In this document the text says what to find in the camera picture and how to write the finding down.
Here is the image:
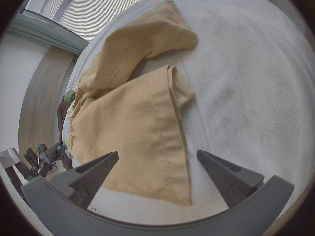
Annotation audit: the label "grey-green curtain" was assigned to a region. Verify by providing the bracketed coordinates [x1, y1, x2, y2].
[7, 10, 89, 56]

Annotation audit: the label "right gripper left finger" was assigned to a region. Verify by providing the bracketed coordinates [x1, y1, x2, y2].
[50, 151, 119, 209]

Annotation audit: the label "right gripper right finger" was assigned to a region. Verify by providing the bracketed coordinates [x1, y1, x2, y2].
[196, 150, 265, 209]

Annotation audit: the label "window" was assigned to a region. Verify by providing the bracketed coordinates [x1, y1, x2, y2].
[23, 0, 138, 42]

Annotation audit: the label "brown garment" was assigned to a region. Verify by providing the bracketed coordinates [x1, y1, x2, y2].
[57, 101, 74, 170]

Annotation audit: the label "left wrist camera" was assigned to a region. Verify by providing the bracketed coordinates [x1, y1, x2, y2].
[36, 144, 48, 157]

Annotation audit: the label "bed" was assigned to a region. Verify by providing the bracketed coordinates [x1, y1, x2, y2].
[17, 0, 315, 226]

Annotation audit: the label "green garment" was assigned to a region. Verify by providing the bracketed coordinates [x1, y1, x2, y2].
[63, 90, 77, 103]

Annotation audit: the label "tan shorts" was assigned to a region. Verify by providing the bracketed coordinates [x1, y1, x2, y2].
[65, 0, 198, 207]

